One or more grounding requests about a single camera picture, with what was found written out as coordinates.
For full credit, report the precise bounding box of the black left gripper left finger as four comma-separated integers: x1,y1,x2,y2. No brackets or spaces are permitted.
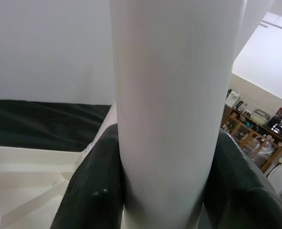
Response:
51,124,126,229

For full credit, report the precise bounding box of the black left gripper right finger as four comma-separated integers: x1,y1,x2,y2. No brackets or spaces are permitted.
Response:
200,128,282,229

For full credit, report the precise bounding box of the white plastic children table top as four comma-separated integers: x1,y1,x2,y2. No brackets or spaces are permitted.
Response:
0,144,103,229

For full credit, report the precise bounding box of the wooden shelf unit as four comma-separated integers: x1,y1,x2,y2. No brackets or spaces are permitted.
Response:
220,107,282,172

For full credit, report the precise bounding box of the black table cloth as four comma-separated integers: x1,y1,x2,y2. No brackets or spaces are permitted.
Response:
0,97,112,152

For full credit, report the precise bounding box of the white countertop appliance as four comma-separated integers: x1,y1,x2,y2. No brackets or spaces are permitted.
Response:
225,90,240,108

